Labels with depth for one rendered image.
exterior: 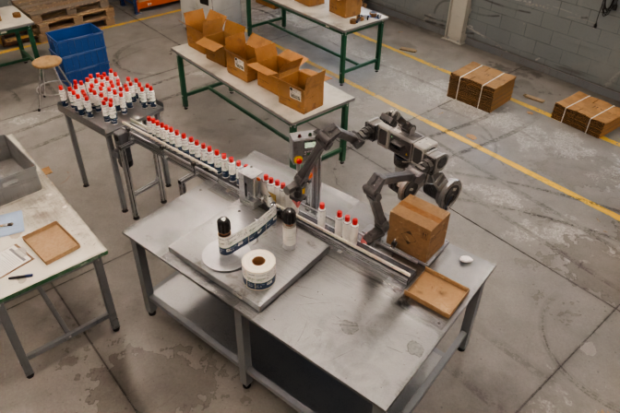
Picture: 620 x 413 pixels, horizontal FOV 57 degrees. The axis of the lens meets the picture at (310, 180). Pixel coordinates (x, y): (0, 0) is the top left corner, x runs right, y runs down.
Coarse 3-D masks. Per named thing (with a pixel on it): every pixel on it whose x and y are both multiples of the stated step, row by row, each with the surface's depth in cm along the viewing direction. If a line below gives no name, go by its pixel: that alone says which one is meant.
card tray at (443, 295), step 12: (420, 276) 352; (432, 276) 353; (444, 276) 348; (420, 288) 344; (432, 288) 344; (444, 288) 345; (456, 288) 345; (468, 288) 340; (420, 300) 333; (432, 300) 337; (444, 300) 337; (456, 300) 337; (444, 312) 325
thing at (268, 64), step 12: (264, 48) 563; (264, 60) 566; (276, 60) 577; (288, 60) 566; (300, 60) 546; (264, 72) 539; (276, 72) 542; (288, 72) 549; (264, 84) 566; (276, 84) 550
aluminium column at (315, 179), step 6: (318, 162) 375; (318, 168) 379; (318, 174) 383; (312, 180) 385; (318, 180) 385; (312, 186) 388; (318, 186) 388; (312, 192) 390; (318, 192) 390; (312, 198) 394; (318, 198) 394; (312, 204) 396; (318, 204) 397; (312, 210) 400
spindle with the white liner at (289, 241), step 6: (288, 210) 348; (294, 210) 349; (288, 216) 346; (294, 216) 348; (288, 222) 349; (294, 222) 352; (288, 228) 352; (294, 228) 354; (288, 234) 355; (294, 234) 357; (288, 240) 358; (294, 240) 360; (282, 246) 365; (288, 246) 361; (294, 246) 364
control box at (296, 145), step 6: (300, 132) 366; (306, 132) 366; (312, 132) 367; (294, 138) 360; (300, 138) 360; (306, 138) 361; (312, 138) 361; (294, 144) 360; (300, 144) 361; (294, 150) 363; (300, 150) 364; (294, 156) 365; (300, 156) 366; (306, 156) 368; (294, 162) 368
